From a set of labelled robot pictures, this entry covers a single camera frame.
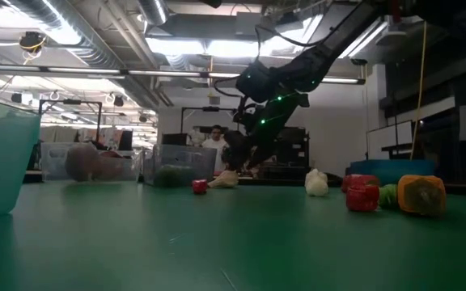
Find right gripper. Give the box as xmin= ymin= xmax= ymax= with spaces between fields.
xmin=221 ymin=129 xmax=274 ymax=171

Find cream garlic bulb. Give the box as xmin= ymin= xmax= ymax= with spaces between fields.
xmin=207 ymin=169 xmax=240 ymax=189
xmin=304 ymin=167 xmax=328 ymax=185

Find dark green cucumber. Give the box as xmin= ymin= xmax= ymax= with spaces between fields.
xmin=154 ymin=165 xmax=196 ymax=188

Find small garlic bulb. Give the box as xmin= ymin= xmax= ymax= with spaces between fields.
xmin=306 ymin=179 xmax=330 ymax=198

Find dark red round fruit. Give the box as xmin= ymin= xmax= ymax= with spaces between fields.
xmin=65 ymin=143 xmax=100 ymax=183

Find person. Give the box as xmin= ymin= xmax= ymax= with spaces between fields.
xmin=202 ymin=124 xmax=230 ymax=173

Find grey translucent basket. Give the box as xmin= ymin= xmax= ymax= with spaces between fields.
xmin=142 ymin=144 xmax=218 ymax=188

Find black equipment rack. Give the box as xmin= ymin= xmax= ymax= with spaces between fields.
xmin=275 ymin=127 xmax=311 ymax=179

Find black monitor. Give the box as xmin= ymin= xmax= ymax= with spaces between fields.
xmin=161 ymin=132 xmax=189 ymax=146

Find ceiling light panel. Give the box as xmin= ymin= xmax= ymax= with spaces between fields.
xmin=146 ymin=38 xmax=299 ymax=58

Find white board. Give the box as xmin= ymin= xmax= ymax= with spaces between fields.
xmin=366 ymin=120 xmax=416 ymax=161

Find blue plastic basket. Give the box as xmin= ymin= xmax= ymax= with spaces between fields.
xmin=349 ymin=158 xmax=436 ymax=187

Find small green vegetable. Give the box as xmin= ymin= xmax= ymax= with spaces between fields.
xmin=378 ymin=183 xmax=400 ymax=210

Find long tube light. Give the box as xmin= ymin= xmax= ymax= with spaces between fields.
xmin=0 ymin=62 xmax=366 ymax=86

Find clear plastic basket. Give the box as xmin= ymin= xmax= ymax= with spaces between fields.
xmin=40 ymin=141 xmax=143 ymax=183

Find orange carrot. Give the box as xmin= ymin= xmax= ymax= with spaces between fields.
xmin=397 ymin=174 xmax=447 ymax=217

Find black ceiling device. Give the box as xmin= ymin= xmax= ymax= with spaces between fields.
xmin=18 ymin=31 xmax=48 ymax=53

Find teal plastic basket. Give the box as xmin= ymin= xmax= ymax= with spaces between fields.
xmin=0 ymin=95 xmax=42 ymax=221

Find black gantry frame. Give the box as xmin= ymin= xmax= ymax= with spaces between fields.
xmin=38 ymin=98 xmax=104 ymax=142
xmin=180 ymin=105 xmax=238 ymax=134

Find small silver air duct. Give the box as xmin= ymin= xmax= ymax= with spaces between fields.
xmin=138 ymin=0 xmax=170 ymax=26

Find large silver air duct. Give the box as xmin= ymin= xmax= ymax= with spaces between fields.
xmin=6 ymin=0 xmax=165 ymax=110

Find hanging yellow cable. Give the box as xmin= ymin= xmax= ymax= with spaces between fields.
xmin=409 ymin=22 xmax=427 ymax=161

